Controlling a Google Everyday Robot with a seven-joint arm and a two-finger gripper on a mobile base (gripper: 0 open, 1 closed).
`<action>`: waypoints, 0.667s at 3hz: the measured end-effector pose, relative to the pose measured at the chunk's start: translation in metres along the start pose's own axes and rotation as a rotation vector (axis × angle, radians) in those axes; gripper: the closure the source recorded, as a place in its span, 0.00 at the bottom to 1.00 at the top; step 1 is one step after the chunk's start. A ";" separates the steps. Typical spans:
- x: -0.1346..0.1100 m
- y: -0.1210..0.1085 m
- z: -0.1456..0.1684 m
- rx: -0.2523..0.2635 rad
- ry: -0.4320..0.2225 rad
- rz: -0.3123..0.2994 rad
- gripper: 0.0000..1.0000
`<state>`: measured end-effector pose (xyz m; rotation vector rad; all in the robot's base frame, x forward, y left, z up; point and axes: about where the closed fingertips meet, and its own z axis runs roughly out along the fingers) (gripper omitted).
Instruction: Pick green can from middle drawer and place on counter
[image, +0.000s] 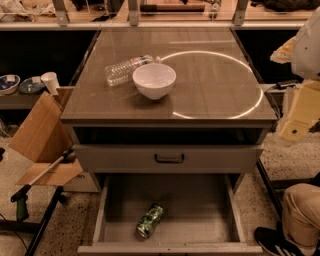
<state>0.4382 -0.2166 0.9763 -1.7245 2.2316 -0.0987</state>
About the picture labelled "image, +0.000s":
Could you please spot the green soda can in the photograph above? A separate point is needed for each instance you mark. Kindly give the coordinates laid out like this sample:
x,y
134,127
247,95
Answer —
x,y
148,222

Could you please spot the grey drawer cabinet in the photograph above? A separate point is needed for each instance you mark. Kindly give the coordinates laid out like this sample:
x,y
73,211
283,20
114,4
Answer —
x,y
216,99

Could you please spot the open bottom drawer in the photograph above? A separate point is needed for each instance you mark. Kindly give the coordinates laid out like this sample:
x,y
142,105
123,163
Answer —
x,y
200,217

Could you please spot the black stand frame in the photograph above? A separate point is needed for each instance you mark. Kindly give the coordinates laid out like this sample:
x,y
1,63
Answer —
x,y
20,225

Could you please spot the black power adapter with cable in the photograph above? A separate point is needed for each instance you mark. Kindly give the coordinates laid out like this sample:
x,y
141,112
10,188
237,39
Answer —
x,y
284,84

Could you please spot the closed drawer with black handle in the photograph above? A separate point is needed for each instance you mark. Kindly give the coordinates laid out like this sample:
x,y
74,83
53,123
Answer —
x,y
170,159

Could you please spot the blue bowl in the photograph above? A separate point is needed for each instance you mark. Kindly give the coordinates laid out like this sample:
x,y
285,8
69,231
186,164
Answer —
x,y
9,84

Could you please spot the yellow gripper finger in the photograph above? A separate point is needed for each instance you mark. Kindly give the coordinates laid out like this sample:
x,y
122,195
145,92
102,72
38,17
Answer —
x,y
302,113
284,53

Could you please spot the grabber tool with green handle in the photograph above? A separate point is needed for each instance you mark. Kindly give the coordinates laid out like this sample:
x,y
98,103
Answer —
x,y
36,180

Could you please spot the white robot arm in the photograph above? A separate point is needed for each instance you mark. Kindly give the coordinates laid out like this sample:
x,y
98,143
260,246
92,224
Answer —
x,y
303,52

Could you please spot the brown cardboard box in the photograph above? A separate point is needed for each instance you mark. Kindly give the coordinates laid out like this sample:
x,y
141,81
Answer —
x,y
42,138

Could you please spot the white ceramic bowl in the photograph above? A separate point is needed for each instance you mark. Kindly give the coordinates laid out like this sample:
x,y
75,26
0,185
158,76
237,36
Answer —
x,y
154,80

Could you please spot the clear plastic water bottle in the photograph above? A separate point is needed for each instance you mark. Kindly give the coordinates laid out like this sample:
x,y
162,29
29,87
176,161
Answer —
x,y
122,72

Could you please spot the black sneaker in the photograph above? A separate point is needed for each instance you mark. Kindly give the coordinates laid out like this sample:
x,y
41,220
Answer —
x,y
273,243

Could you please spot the white paper cup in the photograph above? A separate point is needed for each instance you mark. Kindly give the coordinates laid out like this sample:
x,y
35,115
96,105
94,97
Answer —
x,y
51,81

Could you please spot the person leg in khaki trousers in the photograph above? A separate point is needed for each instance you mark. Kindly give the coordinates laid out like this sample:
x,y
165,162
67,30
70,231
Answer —
x,y
301,216

